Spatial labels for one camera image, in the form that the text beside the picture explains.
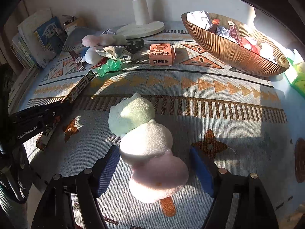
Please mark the brown round coaster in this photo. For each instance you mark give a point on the brown round coaster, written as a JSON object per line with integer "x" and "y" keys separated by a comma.
{"x": 300, "y": 160}

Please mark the green translucent plastic toy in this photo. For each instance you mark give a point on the green translucent plastic toy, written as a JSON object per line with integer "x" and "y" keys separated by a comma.
{"x": 109, "y": 66}

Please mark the paper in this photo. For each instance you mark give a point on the paper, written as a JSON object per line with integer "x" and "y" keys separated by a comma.
{"x": 109, "y": 31}

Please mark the dark gloved left hand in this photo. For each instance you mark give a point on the dark gloved left hand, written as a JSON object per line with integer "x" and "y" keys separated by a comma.
{"x": 16, "y": 175}

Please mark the silver foil snack wrapper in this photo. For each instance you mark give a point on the silver foil snack wrapper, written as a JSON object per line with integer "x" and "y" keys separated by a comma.
{"x": 116, "y": 53}

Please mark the blue white cat plush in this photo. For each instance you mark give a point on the blue white cat plush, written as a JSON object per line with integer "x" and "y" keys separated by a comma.
{"x": 90, "y": 56}

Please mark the black keychain figure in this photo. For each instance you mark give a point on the black keychain figure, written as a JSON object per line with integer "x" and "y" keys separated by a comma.
{"x": 135, "y": 45}

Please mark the green tissue pack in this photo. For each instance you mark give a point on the green tissue pack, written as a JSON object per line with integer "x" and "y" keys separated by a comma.
{"x": 295, "y": 73}

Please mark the large paper ball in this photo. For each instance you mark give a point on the large paper ball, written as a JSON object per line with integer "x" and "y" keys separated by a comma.
{"x": 200, "y": 19}

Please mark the pink dango skewer plush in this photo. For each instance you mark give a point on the pink dango skewer plush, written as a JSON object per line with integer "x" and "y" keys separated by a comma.
{"x": 104, "y": 40}

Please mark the beige calligraphy pen cup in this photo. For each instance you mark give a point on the beige calligraphy pen cup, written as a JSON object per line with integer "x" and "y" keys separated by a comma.
{"x": 72, "y": 23}

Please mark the patterned woven table mat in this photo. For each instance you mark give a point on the patterned woven table mat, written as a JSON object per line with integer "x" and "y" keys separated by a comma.
{"x": 174, "y": 94}

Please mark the grey sleeved left forearm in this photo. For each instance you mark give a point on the grey sleeved left forearm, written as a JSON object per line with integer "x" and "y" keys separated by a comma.
{"x": 15, "y": 211}

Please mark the green white pink dango plush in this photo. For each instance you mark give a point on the green white pink dango plush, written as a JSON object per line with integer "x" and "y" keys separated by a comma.
{"x": 146, "y": 146}

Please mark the orange square carton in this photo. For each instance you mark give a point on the orange square carton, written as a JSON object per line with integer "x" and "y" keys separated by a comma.
{"x": 161, "y": 54}

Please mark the red furry plush pouch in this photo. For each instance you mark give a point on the red furry plush pouch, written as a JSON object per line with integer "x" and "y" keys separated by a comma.
{"x": 250, "y": 44}

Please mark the black wall monitor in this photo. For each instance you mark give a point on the black wall monitor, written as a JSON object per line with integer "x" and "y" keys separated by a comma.
{"x": 290, "y": 13}

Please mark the brown ribbed wicker bowl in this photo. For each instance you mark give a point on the brown ribbed wicker bowl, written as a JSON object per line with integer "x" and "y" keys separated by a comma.
{"x": 234, "y": 54}

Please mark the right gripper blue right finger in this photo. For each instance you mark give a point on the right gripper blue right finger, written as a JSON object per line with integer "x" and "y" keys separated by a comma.
{"x": 205, "y": 170}

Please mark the dark red long box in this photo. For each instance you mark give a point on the dark red long box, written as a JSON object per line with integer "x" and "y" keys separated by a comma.
{"x": 78, "y": 60}

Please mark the row of upright books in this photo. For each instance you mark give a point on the row of upright books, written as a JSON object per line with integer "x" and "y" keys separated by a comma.
{"x": 39, "y": 40}

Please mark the orange printed long box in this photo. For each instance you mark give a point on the orange printed long box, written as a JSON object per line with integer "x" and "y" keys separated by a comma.
{"x": 57, "y": 110}

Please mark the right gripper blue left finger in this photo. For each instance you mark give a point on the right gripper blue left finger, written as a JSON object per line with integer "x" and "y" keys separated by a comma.
{"x": 105, "y": 169}

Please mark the white desk lamp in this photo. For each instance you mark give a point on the white desk lamp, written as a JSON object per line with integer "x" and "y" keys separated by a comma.
{"x": 143, "y": 26}

